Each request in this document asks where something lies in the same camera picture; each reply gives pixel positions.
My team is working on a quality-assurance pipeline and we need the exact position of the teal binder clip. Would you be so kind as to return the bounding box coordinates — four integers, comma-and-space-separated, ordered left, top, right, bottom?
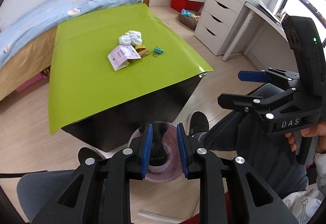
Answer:
153, 47, 164, 57

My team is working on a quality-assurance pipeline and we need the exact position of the purple paper packet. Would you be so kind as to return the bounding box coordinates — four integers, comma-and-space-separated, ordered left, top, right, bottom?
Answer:
108, 45, 141, 71

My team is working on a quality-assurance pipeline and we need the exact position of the green white striped sock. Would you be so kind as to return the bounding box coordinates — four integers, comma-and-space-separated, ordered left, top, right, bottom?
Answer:
125, 31, 143, 46

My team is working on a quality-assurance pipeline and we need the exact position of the pink trash bin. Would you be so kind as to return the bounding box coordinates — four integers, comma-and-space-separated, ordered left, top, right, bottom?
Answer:
128, 121, 189, 184

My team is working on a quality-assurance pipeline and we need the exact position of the person's right hand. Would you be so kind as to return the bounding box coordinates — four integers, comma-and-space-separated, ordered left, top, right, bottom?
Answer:
285, 120, 326, 154

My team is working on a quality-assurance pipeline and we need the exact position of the white desk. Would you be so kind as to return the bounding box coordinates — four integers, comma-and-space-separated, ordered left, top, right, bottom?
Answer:
222, 0, 298, 72

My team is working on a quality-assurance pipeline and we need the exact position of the white drawer cabinet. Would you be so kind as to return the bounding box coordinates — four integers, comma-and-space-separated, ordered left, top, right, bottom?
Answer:
195, 0, 245, 56

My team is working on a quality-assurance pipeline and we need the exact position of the brown pet bed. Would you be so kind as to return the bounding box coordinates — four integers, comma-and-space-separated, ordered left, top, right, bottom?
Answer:
178, 9, 200, 31

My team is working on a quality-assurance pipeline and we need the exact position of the green table cover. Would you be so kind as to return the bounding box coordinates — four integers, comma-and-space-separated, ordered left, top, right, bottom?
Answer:
48, 3, 212, 133

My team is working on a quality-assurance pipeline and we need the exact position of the red storage box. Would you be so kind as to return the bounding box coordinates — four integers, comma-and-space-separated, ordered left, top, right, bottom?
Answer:
171, 0, 204, 12

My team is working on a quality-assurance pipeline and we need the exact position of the wooden clothespin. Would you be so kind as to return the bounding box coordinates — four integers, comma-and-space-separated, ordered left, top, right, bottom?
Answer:
137, 48, 149, 58

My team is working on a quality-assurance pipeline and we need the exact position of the yellow tape roll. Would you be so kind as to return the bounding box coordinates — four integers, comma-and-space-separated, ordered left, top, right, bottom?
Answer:
135, 45, 146, 52

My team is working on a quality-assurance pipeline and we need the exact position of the bed with blue blanket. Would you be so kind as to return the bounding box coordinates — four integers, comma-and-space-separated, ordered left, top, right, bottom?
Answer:
1, 0, 143, 99

